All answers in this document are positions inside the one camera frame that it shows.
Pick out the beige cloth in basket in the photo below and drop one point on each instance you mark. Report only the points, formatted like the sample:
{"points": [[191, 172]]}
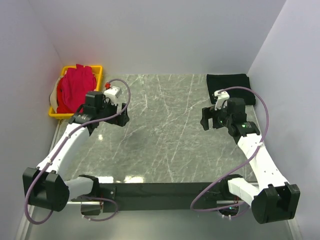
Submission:
{"points": [[53, 99]]}

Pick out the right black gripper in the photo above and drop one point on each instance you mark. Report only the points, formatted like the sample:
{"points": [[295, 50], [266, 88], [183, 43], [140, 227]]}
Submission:
{"points": [[207, 112]]}

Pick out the crimson red t shirt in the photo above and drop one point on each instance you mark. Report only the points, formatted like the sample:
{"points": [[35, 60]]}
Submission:
{"points": [[73, 87]]}

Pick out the folded black t shirt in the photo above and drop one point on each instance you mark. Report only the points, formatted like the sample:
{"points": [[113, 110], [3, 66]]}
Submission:
{"points": [[219, 82]]}

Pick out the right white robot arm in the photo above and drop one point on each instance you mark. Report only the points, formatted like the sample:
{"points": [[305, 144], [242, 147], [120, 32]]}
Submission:
{"points": [[274, 199]]}

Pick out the yellow plastic basket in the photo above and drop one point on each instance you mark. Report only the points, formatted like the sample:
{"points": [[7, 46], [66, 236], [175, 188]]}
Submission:
{"points": [[98, 73]]}

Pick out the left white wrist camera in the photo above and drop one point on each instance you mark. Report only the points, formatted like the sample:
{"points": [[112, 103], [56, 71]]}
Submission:
{"points": [[113, 93]]}

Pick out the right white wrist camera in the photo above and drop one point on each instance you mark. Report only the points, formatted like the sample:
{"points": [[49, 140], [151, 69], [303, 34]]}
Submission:
{"points": [[221, 98]]}

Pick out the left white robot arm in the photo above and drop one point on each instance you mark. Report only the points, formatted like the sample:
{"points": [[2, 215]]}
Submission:
{"points": [[44, 186]]}

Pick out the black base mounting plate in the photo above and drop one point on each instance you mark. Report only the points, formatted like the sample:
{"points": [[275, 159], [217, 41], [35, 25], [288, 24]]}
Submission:
{"points": [[169, 196]]}

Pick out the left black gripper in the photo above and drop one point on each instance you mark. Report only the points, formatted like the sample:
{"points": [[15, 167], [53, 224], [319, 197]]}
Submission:
{"points": [[121, 119]]}

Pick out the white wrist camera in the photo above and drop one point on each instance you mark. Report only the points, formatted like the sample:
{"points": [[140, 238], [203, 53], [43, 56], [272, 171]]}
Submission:
{"points": [[113, 93], [221, 98]]}

